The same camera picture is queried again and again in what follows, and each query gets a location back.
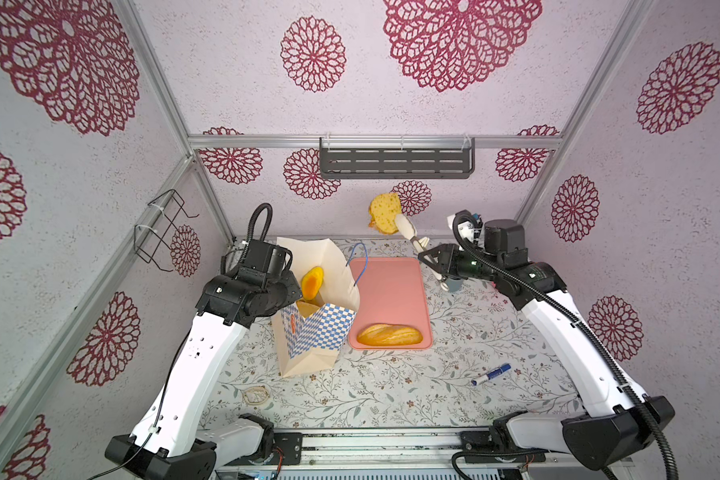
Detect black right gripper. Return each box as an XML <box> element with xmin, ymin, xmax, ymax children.
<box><xmin>418</xmin><ymin>246</ymin><xmax>500</xmax><ymax>288</ymax></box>

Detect yellow small bread roll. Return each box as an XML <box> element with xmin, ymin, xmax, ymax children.
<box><xmin>300</xmin><ymin>266</ymin><xmax>324</xmax><ymax>301</ymax></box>

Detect checkered paper bag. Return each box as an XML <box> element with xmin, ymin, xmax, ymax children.
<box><xmin>272</xmin><ymin>237</ymin><xmax>369</xmax><ymax>378</ymax></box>

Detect steel tongs cream tips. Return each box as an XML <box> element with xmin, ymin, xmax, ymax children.
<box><xmin>394</xmin><ymin>213</ymin><xmax>451</xmax><ymax>292</ymax></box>

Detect long baguette bread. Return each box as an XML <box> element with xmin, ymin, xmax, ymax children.
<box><xmin>357</xmin><ymin>324</ymin><xmax>423</xmax><ymax>347</ymax></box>

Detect sliced toast bread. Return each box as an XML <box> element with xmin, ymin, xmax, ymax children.
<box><xmin>368</xmin><ymin>192</ymin><xmax>402</xmax><ymax>235</ymax></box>

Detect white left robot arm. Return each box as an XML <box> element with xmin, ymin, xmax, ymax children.
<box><xmin>105</xmin><ymin>203</ymin><xmax>302</xmax><ymax>479</ymax></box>

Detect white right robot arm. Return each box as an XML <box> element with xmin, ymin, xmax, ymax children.
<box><xmin>395</xmin><ymin>210</ymin><xmax>679</xmax><ymax>479</ymax></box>

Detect teal ceramic cup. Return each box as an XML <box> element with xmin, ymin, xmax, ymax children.
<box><xmin>443</xmin><ymin>278</ymin><xmax>464</xmax><ymax>293</ymax></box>

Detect blue white marker pen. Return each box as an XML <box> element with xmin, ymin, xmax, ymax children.
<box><xmin>470</xmin><ymin>363</ymin><xmax>511</xmax><ymax>386</ymax></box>

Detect pink plastic tray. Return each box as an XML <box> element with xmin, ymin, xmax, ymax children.
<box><xmin>348</xmin><ymin>257</ymin><xmax>433</xmax><ymax>350</ymax></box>

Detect cream tape roll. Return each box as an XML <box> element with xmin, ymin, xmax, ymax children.
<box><xmin>242</xmin><ymin>386</ymin><xmax>270</xmax><ymax>406</ymax></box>

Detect black wire wall basket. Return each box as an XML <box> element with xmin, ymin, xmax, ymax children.
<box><xmin>132</xmin><ymin>189</ymin><xmax>202</xmax><ymax>277</ymax></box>

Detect grey wall shelf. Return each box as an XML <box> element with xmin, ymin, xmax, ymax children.
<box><xmin>318</xmin><ymin>137</ymin><xmax>476</xmax><ymax>180</ymax></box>

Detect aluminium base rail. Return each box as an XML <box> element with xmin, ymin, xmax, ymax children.
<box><xmin>218</xmin><ymin>427</ymin><xmax>606</xmax><ymax>479</ymax></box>

